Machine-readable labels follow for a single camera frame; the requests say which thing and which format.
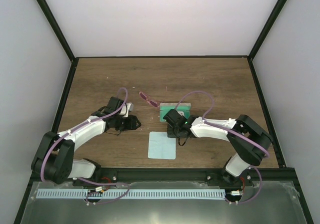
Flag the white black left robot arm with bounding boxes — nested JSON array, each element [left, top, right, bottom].
[[31, 97, 141, 186]]

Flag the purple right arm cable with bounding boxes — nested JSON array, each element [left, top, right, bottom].
[[174, 90, 271, 182]]

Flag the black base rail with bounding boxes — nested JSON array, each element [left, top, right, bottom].
[[31, 167, 296, 187]]

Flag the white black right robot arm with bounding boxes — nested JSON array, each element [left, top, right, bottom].
[[163, 109, 273, 185]]

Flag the pink sunglasses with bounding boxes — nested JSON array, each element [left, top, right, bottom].
[[138, 91, 162, 109]]

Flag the metal front plate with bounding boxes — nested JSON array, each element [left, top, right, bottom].
[[21, 181, 307, 223]]

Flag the light blue slotted strip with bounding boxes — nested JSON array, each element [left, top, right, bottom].
[[36, 188, 226, 200]]

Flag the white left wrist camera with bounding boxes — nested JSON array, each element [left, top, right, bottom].
[[119, 102, 134, 118]]

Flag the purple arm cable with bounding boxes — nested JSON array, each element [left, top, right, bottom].
[[174, 90, 271, 182], [40, 87, 131, 187]]

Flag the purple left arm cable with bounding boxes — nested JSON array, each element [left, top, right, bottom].
[[40, 87, 131, 187]]

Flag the black enclosure frame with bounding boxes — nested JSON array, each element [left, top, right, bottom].
[[12, 0, 314, 224]]

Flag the light blue cleaning cloth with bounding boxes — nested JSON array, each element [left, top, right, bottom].
[[147, 132, 176, 160]]

